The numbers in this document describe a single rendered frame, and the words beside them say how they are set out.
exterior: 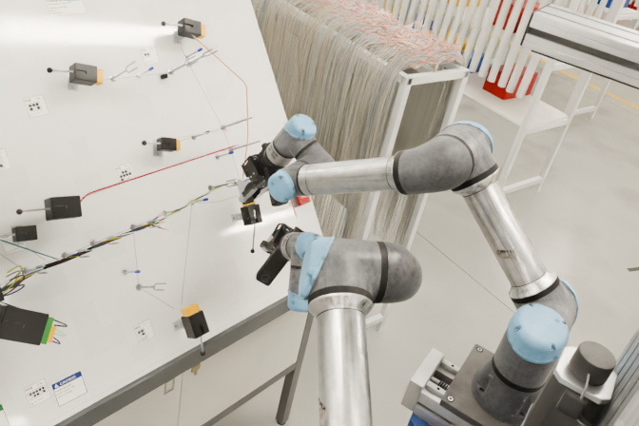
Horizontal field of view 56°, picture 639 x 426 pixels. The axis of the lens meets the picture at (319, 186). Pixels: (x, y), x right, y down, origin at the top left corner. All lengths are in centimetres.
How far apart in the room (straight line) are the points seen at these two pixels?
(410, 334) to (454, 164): 207
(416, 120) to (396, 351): 117
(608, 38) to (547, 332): 71
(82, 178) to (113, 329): 39
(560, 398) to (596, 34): 56
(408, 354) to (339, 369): 215
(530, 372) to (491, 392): 11
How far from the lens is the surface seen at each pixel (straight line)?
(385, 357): 311
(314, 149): 157
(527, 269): 143
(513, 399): 142
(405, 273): 112
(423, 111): 264
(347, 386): 101
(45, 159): 163
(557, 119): 462
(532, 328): 134
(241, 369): 213
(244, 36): 203
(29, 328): 145
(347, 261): 108
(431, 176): 126
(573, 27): 83
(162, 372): 175
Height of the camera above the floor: 220
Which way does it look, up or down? 32 degrees down
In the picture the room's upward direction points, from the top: 12 degrees clockwise
